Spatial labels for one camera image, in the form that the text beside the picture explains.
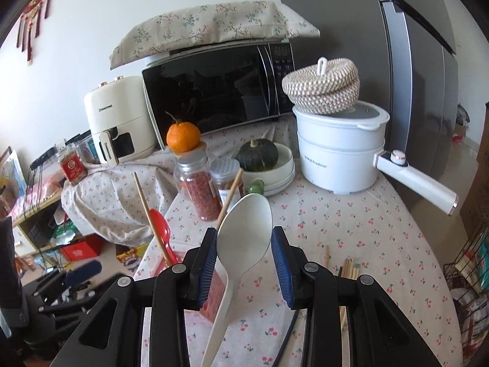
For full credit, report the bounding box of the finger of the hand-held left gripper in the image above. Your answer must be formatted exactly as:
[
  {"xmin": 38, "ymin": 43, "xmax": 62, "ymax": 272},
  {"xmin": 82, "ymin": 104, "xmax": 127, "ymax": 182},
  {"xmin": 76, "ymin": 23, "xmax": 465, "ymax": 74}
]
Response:
[{"xmin": 36, "ymin": 260, "xmax": 103, "ymax": 299}]

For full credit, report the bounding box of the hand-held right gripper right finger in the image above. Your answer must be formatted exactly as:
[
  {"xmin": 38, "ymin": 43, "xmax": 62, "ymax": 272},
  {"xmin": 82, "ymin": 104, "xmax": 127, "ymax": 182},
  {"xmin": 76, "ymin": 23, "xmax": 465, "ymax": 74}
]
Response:
[{"xmin": 270, "ymin": 226, "xmax": 440, "ymax": 367}]

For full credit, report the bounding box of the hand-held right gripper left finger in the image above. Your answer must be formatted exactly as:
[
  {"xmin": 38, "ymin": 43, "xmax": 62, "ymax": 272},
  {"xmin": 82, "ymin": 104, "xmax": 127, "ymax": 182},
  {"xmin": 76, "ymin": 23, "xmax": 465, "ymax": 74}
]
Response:
[{"xmin": 50, "ymin": 226, "xmax": 219, "ymax": 367}]

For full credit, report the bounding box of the pink perforated utensil holder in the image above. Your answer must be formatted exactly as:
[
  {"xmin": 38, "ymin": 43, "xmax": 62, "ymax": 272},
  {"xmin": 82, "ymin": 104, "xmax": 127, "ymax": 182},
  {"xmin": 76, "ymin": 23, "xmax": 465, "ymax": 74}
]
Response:
[{"xmin": 199, "ymin": 265, "xmax": 230, "ymax": 324}]

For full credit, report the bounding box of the white plastic spoon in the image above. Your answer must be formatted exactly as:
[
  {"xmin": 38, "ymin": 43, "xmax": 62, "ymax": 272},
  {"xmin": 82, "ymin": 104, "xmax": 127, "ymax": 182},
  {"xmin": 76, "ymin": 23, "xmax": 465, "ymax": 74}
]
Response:
[{"xmin": 200, "ymin": 194, "xmax": 273, "ymax": 367}]

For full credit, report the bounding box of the black chopstick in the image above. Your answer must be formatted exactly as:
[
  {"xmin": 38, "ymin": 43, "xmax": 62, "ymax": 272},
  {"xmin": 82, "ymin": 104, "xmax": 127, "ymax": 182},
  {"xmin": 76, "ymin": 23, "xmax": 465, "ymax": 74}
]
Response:
[{"xmin": 277, "ymin": 308, "xmax": 300, "ymax": 365}]

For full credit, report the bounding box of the red box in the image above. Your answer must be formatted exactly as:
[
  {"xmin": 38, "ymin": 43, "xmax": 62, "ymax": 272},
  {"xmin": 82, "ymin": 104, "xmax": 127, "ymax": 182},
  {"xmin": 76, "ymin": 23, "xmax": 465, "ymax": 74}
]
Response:
[{"xmin": 61, "ymin": 235, "xmax": 103, "ymax": 261}]

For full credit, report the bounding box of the colourful printed box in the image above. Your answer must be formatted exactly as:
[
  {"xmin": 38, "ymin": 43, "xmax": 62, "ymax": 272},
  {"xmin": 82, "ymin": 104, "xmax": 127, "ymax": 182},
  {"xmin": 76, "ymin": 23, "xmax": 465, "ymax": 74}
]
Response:
[{"xmin": 116, "ymin": 244, "xmax": 150, "ymax": 274}]

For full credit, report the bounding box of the red plastic spoon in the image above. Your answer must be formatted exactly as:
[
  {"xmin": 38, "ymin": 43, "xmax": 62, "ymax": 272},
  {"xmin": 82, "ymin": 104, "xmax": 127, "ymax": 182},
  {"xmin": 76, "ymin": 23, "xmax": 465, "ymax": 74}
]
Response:
[{"xmin": 149, "ymin": 209, "xmax": 180, "ymax": 266}]

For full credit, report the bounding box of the wooden shelf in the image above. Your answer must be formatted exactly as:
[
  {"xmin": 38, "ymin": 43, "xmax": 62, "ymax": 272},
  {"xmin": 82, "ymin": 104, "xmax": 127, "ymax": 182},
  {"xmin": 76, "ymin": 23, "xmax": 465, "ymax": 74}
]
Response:
[{"xmin": 11, "ymin": 191, "xmax": 96, "ymax": 261}]

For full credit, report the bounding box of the cherry print tablecloth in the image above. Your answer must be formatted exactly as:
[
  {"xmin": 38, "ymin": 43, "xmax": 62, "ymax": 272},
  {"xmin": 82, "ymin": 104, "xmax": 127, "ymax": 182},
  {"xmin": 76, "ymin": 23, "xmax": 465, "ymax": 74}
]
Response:
[{"xmin": 61, "ymin": 117, "xmax": 465, "ymax": 367}]

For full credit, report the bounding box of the glass jar of red berries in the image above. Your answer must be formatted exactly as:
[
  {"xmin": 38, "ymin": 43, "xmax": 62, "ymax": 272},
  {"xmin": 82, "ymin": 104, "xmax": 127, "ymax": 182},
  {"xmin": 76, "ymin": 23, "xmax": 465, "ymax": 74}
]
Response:
[{"xmin": 174, "ymin": 142, "xmax": 222, "ymax": 221}]

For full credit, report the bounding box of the clear plastic spice jar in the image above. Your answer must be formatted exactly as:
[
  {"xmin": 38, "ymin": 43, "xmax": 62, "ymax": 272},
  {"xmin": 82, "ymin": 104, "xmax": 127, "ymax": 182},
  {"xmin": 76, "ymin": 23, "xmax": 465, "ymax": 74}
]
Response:
[{"xmin": 209, "ymin": 158, "xmax": 245, "ymax": 209}]

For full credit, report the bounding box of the red label jar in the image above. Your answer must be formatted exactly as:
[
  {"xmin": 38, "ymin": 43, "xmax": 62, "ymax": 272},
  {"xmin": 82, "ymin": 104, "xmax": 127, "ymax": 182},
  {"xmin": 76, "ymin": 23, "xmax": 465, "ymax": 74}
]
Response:
[{"xmin": 54, "ymin": 143, "xmax": 88, "ymax": 186}]

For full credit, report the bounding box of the dark green pumpkin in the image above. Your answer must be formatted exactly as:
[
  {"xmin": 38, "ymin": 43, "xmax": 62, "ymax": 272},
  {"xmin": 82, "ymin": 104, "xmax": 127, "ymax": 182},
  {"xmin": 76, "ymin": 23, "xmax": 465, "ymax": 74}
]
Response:
[{"xmin": 233, "ymin": 139, "xmax": 279, "ymax": 172}]

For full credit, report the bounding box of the framed picture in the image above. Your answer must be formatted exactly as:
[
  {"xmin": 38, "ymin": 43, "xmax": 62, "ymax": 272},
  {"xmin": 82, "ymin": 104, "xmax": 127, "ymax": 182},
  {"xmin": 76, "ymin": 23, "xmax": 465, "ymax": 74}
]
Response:
[{"xmin": 0, "ymin": 146, "xmax": 27, "ymax": 199}]

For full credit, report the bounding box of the clear plastic container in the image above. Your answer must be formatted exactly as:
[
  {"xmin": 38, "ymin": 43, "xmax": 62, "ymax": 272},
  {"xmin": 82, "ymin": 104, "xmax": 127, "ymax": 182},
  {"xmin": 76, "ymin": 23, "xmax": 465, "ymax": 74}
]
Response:
[{"xmin": 74, "ymin": 137, "xmax": 101, "ymax": 165}]

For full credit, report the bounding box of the white electric cooking pot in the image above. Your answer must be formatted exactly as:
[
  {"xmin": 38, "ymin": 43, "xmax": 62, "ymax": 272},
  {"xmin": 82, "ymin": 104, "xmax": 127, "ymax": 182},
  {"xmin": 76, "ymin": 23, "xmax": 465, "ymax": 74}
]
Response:
[{"xmin": 292, "ymin": 99, "xmax": 459, "ymax": 217}]

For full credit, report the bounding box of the orange tangerine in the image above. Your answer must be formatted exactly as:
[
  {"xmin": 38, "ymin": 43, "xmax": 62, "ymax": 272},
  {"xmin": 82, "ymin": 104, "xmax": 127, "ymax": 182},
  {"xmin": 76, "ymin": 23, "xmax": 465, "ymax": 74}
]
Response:
[{"xmin": 166, "ymin": 112, "xmax": 201, "ymax": 153}]

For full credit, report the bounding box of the cream air fryer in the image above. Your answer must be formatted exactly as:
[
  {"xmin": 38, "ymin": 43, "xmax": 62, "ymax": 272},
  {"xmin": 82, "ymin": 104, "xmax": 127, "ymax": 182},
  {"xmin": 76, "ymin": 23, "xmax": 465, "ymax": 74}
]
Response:
[{"xmin": 84, "ymin": 76, "xmax": 157, "ymax": 167}]

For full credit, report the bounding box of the black microwave oven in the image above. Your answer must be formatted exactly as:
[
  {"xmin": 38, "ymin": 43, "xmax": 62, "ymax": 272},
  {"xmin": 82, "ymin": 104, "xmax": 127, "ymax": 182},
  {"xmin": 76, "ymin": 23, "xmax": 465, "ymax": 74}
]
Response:
[{"xmin": 142, "ymin": 41, "xmax": 296, "ymax": 146}]

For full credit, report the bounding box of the cardboard box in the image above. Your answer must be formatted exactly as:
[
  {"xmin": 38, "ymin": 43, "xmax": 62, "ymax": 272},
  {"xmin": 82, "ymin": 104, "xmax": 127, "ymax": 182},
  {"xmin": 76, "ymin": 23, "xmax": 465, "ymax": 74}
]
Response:
[{"xmin": 458, "ymin": 153, "xmax": 489, "ymax": 245}]

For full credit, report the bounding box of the grey refrigerator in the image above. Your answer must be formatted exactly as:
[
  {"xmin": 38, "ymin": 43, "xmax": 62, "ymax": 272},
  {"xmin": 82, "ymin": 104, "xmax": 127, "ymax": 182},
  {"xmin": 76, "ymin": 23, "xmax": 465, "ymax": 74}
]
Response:
[{"xmin": 272, "ymin": 0, "xmax": 459, "ymax": 207}]

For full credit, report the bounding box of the floral pillow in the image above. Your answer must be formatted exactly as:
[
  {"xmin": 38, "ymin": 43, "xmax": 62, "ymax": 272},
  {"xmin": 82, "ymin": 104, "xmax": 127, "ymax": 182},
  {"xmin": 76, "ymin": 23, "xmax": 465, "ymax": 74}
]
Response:
[{"xmin": 109, "ymin": 1, "xmax": 321, "ymax": 70}]

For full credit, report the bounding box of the white pot with green handles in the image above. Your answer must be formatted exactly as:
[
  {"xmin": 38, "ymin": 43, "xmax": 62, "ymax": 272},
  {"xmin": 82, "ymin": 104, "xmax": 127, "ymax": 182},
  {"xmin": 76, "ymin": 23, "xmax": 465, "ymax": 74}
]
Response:
[{"xmin": 241, "ymin": 143, "xmax": 296, "ymax": 195}]

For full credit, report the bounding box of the black wire rack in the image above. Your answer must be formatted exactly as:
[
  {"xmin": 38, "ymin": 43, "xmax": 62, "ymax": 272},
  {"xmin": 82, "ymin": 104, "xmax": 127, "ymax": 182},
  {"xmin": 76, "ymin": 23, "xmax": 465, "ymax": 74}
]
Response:
[{"xmin": 443, "ymin": 229, "xmax": 489, "ymax": 314}]

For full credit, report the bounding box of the woven rope basket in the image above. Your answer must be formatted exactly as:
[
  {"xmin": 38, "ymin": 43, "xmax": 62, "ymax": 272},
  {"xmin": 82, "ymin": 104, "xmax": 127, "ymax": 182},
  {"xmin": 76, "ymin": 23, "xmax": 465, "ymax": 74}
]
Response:
[{"xmin": 282, "ymin": 57, "xmax": 360, "ymax": 114}]

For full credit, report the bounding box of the red wall ornament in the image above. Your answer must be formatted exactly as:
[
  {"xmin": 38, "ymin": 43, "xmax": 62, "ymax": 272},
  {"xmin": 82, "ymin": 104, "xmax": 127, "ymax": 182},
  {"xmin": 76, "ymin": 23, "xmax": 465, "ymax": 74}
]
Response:
[{"xmin": 16, "ymin": 0, "xmax": 55, "ymax": 67}]

